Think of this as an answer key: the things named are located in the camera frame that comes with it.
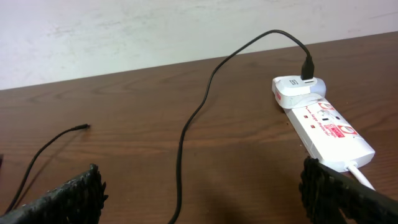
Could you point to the white power strip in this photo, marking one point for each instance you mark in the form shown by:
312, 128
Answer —
328, 137

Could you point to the white charger plug adapter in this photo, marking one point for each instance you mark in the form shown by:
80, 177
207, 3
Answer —
293, 92

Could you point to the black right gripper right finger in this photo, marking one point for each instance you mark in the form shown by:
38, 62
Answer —
331, 197

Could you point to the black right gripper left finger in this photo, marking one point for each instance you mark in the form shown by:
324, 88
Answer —
78, 201

